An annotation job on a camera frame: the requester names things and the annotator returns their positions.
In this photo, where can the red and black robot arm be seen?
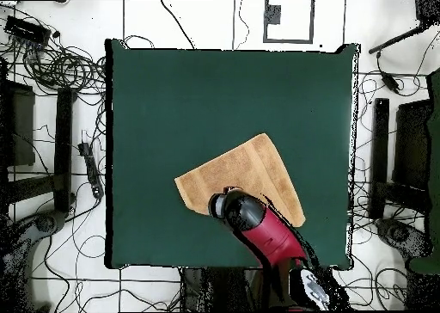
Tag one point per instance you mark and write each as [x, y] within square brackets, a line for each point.
[268, 234]

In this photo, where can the black stand bar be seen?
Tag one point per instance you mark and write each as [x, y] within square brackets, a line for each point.
[63, 148]
[381, 137]

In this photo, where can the grey stand base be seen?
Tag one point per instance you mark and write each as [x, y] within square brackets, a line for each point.
[398, 234]
[44, 222]

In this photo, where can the dark box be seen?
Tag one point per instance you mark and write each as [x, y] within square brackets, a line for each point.
[412, 144]
[20, 127]

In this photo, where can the black tripod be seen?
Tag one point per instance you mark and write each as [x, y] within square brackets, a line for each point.
[428, 10]

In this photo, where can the orange terry towel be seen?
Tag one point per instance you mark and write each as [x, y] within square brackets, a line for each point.
[240, 168]

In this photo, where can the dark green tablecloth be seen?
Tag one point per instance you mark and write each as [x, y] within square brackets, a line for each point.
[172, 103]

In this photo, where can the grey square frame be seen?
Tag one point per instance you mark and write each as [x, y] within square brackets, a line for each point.
[288, 41]

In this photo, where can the black network switch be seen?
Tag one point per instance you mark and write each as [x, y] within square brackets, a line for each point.
[27, 31]

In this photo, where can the black power strip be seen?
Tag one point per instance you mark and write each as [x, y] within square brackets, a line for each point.
[91, 168]

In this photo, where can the black power adapter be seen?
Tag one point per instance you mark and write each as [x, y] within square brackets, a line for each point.
[390, 81]

